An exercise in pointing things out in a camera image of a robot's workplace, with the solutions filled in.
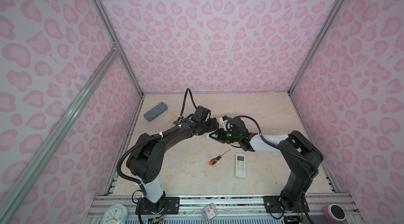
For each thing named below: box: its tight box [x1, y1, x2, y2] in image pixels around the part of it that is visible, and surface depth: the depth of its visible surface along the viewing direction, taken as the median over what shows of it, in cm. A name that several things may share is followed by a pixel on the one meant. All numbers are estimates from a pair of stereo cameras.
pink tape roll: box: [322, 203, 347, 222], surface depth 68 cm
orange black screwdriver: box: [208, 148, 231, 166], surface depth 87 cm
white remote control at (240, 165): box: [235, 153, 247, 178], surface depth 86 cm
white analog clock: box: [101, 204, 129, 224], surface depth 70 cm
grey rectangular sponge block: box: [143, 102, 168, 122], surface depth 108 cm
